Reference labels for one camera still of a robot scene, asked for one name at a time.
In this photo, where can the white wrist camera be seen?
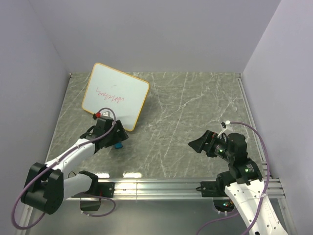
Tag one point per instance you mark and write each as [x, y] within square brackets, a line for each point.
[226, 128]
[102, 115]

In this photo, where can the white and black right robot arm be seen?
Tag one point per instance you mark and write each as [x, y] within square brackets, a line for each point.
[243, 183]

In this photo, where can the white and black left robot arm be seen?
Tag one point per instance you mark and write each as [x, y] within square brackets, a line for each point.
[48, 185]

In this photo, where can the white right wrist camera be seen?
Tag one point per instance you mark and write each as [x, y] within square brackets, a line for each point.
[226, 128]

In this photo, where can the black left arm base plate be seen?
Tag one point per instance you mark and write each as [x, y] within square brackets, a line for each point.
[103, 189]

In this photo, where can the yellow framed whiteboard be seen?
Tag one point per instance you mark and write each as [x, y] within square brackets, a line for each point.
[124, 94]

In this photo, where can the blue whiteboard eraser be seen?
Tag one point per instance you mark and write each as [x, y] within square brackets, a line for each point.
[118, 145]

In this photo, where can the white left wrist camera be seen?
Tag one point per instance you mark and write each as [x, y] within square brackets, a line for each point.
[102, 115]

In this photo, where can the aluminium right side rail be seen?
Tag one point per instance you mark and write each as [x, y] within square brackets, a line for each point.
[260, 146]

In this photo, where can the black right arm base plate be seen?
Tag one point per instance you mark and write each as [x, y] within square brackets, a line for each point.
[211, 189]

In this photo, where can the aluminium rail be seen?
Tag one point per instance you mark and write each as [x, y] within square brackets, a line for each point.
[170, 189]
[260, 146]

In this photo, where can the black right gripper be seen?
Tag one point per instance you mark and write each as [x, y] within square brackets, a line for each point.
[209, 136]

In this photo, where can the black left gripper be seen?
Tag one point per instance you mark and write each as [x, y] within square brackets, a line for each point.
[120, 135]

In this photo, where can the aluminium front rail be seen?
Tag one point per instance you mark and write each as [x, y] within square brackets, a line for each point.
[170, 189]

